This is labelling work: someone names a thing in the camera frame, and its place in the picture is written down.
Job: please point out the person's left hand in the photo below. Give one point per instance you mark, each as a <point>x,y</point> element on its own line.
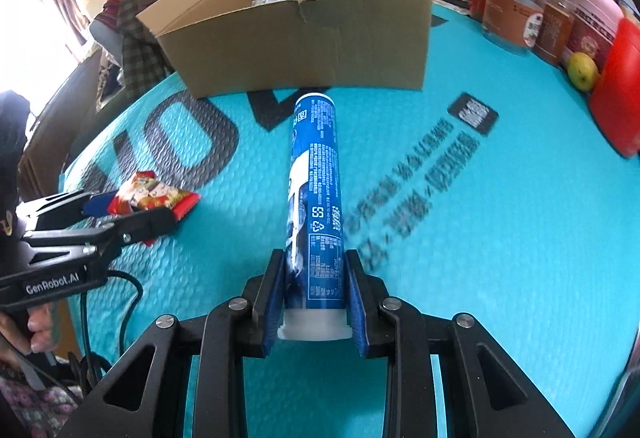
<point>42,323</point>

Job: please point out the blue white tablet tube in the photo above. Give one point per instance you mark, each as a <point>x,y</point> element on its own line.
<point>315,293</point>

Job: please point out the small red snack bag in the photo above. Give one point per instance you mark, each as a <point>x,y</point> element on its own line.
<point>143,209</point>

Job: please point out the brown cardboard box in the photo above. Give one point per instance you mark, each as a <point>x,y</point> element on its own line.
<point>227,46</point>

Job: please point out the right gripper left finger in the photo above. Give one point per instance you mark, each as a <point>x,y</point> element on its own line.
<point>144,393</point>

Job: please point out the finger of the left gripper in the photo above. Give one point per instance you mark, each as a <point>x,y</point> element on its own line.
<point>107,238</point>
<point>62,210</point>

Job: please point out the pink jar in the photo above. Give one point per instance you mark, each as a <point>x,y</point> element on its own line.
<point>594,29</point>

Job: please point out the brown label jar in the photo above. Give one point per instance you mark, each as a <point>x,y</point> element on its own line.
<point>513,24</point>

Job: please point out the green yellow fruit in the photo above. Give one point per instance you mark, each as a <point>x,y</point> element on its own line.
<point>582,71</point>

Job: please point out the red cylindrical container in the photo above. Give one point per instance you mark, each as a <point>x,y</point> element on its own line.
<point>614,102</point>

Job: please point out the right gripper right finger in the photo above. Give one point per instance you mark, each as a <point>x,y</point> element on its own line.
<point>486,393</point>

